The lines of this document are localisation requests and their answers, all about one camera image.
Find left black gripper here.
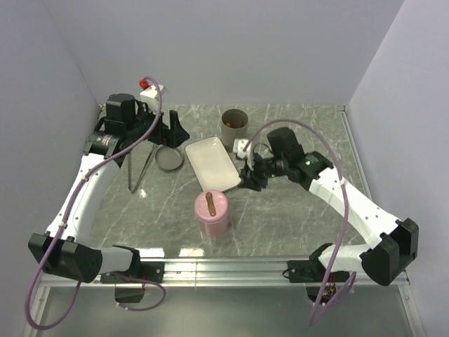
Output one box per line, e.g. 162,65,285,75
126,100,189,148

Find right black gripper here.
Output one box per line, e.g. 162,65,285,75
237,151,288,192

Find grey round lid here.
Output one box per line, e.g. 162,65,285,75
154,146,184,172

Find roasted chicken wing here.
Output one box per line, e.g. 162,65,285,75
225,121,245,128

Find pink round lid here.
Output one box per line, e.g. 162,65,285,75
194,190,229,216

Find metal tongs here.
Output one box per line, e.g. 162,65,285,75
128,147,157,194

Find pink cylindrical container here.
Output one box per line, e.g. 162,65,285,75
195,208,229,237

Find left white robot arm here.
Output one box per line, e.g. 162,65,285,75
28,86,189,283

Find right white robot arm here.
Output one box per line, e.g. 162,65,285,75
233,127,419,286

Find white rectangular plate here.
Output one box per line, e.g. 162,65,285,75
185,137,241,192

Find grey cylindrical container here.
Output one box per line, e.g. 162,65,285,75
220,109,249,152

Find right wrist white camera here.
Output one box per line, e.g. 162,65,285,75
232,138,253,161

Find wrist white camera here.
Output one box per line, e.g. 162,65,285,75
232,138,253,161
139,77,159,112

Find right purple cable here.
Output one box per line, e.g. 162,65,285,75
245,119,357,327

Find purple cable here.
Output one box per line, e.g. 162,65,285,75
245,119,357,327
24,75,168,331

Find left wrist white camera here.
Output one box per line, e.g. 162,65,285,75
139,77,159,112

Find brown lid strap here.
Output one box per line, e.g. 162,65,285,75
205,191,217,218

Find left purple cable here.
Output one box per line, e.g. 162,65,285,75
24,75,168,331

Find aluminium rail frame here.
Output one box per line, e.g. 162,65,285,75
33,256,426,336

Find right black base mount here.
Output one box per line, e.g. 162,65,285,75
286,259,337,284

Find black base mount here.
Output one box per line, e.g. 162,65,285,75
286,259,337,284
100,260,165,284

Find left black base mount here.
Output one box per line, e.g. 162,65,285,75
100,260,165,284

